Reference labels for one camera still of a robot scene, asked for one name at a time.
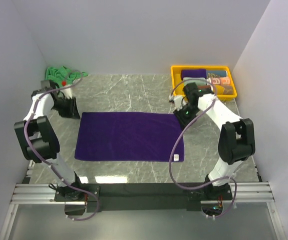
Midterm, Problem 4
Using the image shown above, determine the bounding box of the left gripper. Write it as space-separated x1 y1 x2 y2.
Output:
52 96 81 120

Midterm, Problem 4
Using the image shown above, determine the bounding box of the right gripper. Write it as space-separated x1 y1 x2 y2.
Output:
173 104 200 133

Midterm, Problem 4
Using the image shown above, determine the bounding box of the purple towel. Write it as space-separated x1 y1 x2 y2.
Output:
180 68 207 80
75 112 184 162

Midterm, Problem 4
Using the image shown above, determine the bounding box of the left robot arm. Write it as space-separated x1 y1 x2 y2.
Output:
14 80 84 201

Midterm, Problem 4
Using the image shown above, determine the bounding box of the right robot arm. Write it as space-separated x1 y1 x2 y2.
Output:
168 80 255 200

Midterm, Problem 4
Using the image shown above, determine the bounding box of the yellow plastic tray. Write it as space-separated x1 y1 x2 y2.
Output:
170 65 237 101

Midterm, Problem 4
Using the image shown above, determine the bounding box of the rolled mint towel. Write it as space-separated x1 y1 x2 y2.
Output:
183 77 208 86

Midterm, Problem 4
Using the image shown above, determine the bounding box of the green towel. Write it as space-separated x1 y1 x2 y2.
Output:
45 66 88 87

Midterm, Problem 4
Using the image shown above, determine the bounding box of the rolled purple towel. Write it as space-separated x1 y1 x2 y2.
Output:
180 68 207 80

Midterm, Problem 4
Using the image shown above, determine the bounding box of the rolled pink printed towel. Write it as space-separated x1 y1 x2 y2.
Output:
207 76 231 86

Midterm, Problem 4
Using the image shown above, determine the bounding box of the black base beam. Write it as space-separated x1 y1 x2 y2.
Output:
48 182 236 216

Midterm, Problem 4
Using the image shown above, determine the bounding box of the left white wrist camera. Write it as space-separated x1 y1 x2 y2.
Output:
60 84 73 99

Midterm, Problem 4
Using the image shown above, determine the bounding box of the aluminium rail frame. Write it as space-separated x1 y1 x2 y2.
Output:
0 156 287 240

